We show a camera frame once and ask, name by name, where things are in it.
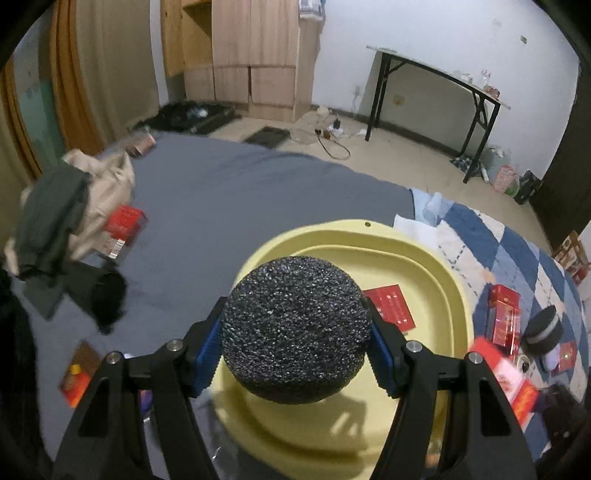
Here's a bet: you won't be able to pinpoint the grey bed sheet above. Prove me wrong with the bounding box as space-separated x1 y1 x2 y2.
9 131 416 480

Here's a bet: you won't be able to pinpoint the wooden door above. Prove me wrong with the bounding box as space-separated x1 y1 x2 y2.
0 0 160 181

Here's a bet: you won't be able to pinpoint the dark brown door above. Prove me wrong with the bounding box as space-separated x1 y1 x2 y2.
529 60 591 259

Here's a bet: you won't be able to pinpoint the black folding table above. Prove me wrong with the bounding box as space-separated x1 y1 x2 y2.
366 45 512 184

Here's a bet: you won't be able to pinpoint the yellow plastic basin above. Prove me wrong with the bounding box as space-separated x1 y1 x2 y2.
208 219 476 480

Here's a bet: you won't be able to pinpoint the cardboard box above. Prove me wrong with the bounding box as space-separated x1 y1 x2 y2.
551 231 591 283

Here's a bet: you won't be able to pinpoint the black rolled cloth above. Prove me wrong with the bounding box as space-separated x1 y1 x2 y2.
65 265 129 335

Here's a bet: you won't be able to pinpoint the red cigarette box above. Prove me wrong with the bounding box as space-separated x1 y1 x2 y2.
99 204 148 267
470 337 539 426
488 284 522 356

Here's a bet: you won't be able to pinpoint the black cable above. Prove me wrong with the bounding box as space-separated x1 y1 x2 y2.
314 129 352 161

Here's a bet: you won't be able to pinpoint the small black bag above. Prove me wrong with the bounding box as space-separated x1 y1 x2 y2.
514 170 542 205

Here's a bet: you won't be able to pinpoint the small red booklet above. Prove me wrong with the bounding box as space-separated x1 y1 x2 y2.
556 344 579 374

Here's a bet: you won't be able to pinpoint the dark green clothes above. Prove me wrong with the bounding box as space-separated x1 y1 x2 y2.
18 164 92 319

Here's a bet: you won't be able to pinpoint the wooden wardrobe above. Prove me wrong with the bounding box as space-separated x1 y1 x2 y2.
161 0 322 123

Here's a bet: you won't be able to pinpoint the plain black round sponge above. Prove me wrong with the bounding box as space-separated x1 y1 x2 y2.
222 256 375 405

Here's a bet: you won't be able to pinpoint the pink red package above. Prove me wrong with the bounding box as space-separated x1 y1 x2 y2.
494 165 520 193

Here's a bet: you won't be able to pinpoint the dark red flat box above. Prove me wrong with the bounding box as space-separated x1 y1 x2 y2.
59 340 105 409

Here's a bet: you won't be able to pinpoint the black sponge with grey stripe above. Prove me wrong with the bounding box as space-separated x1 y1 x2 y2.
523 305 565 361

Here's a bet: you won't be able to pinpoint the black jacket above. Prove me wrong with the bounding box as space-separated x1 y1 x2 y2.
0 268 47 467

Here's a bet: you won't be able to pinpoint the black flat mat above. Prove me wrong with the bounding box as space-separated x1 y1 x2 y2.
243 127 291 150

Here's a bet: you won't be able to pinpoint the red cigarette pack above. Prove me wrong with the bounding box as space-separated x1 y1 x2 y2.
362 284 416 334

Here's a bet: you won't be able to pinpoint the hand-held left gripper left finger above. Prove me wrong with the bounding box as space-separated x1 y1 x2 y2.
51 295 228 480

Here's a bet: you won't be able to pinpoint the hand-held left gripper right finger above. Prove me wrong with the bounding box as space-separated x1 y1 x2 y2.
362 298 539 480

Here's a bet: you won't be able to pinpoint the copper coloured box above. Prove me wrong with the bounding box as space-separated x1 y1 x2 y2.
126 129 158 158

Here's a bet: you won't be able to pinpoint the beige clothes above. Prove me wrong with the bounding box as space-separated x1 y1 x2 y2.
4 150 137 278

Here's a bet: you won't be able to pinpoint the clear glassware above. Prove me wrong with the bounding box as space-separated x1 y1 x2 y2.
455 68 502 97

